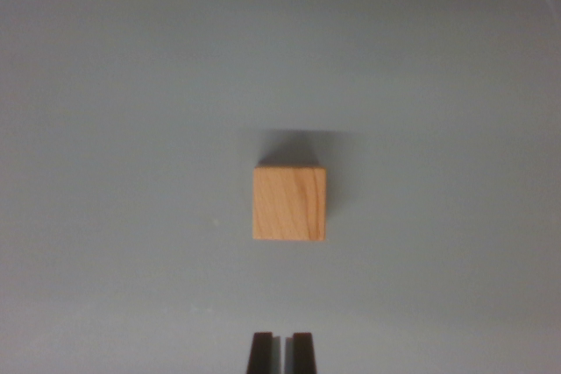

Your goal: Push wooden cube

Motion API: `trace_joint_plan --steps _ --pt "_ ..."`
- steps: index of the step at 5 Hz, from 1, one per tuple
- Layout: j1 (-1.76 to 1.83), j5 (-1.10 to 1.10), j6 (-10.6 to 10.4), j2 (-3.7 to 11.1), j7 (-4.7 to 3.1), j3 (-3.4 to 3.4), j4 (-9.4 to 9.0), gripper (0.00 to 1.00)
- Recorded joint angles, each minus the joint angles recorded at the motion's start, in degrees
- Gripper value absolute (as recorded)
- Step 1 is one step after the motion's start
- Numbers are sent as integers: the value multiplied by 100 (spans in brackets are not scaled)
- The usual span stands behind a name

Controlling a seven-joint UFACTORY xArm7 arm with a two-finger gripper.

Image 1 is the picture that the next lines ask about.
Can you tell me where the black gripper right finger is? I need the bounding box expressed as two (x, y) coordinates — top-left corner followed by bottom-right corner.
(283, 332), (319, 374)

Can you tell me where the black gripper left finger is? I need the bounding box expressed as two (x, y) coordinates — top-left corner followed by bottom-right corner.
(246, 332), (282, 374)

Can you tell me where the wooden cube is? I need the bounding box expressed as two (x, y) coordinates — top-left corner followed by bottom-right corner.
(252, 166), (328, 243)

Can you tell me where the grey plastic tray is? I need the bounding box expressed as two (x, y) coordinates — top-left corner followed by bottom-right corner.
(0, 0), (561, 374)

